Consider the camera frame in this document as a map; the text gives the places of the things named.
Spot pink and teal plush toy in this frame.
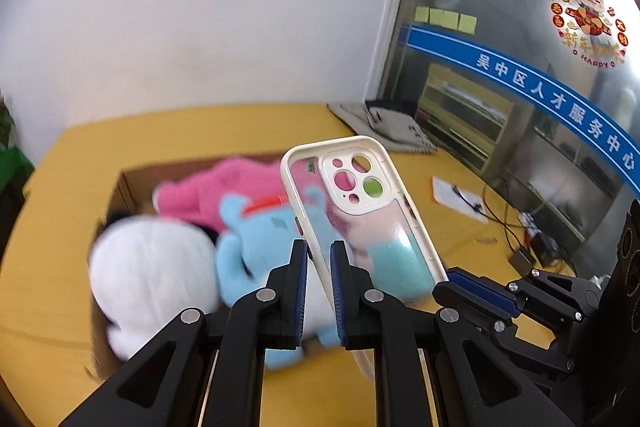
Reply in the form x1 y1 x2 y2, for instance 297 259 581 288
330 169 435 303

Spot clear beige phone case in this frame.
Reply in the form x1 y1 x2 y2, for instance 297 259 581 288
278 134 449 383

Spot black power adapter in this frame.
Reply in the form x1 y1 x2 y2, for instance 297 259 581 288
509 248 536 277

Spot white paper envelope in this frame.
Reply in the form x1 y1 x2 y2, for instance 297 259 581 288
432 176 488 223

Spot white plush toy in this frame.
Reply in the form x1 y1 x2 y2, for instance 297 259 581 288
89 215 221 361

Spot blue plush toy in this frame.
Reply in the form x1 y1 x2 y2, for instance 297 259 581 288
216 194 340 348

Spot yellow shelf behind glass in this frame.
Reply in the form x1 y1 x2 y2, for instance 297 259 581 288
414 63 514 176

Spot blue banner sign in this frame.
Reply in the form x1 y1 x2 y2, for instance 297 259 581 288
406 26 639 192

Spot grey folded cloth bag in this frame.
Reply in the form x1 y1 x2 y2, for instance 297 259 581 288
328 103 437 154

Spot brown cardboard box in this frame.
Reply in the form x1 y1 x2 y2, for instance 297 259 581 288
88 154 280 379

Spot yellow sticky notes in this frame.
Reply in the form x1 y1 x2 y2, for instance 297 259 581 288
414 6 477 35

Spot green cloth covered bench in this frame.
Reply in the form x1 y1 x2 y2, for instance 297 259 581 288
0 146 35 191

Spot new year window sticker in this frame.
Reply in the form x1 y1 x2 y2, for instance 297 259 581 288
549 0 629 69

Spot green potted plant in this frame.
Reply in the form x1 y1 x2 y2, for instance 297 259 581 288
0 95 14 150

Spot black cable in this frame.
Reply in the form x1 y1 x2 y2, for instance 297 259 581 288
451 183 536 268

